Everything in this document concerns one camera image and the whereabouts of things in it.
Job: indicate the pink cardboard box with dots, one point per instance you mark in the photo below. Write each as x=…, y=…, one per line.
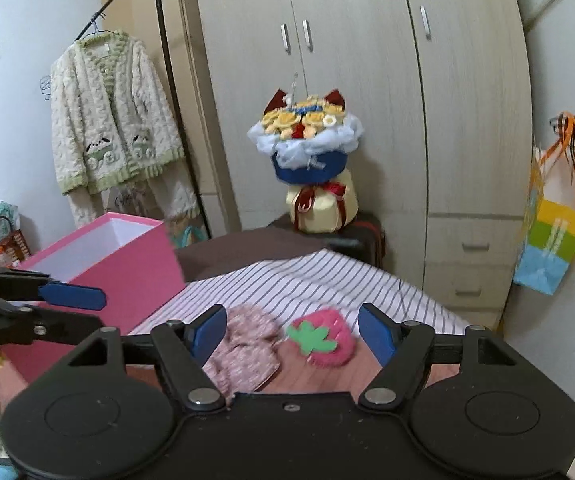
x=117, y=270

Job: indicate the brown blanket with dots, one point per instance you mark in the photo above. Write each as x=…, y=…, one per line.
x=247, y=252

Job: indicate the black clothes rack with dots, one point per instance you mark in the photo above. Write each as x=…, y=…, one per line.
x=165, y=85

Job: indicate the clothes hanger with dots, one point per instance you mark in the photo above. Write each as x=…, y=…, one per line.
x=96, y=34

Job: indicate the cream knitted cardigan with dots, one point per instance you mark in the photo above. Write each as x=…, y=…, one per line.
x=112, y=135

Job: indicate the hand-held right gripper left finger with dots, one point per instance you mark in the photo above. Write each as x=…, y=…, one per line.
x=210, y=332

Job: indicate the pink strawberry plush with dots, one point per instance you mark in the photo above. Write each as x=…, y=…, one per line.
x=325, y=337

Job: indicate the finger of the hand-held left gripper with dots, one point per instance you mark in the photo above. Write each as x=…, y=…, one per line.
x=74, y=295
x=42, y=330

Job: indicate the beige wooden wardrobe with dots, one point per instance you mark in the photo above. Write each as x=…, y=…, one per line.
x=367, y=110

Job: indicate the plush flower bouquet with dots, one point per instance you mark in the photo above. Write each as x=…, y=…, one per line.
x=307, y=160

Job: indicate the teal bag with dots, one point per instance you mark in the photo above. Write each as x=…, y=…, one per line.
x=186, y=234

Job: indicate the woven basket bag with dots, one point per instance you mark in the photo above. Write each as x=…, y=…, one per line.
x=4, y=240

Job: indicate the colourful paper gift bag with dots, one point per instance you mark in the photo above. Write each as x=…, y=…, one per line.
x=550, y=245

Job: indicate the dark bedside stand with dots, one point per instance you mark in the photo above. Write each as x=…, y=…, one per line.
x=367, y=235

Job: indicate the striped bed sheet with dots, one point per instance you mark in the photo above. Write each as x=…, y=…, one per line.
x=317, y=280

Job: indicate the pink knitted cloth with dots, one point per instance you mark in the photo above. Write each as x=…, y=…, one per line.
x=247, y=340

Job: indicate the orange and black ribbons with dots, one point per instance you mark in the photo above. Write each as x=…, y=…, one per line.
x=570, y=135

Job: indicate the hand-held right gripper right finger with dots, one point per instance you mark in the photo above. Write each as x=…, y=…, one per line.
x=376, y=335

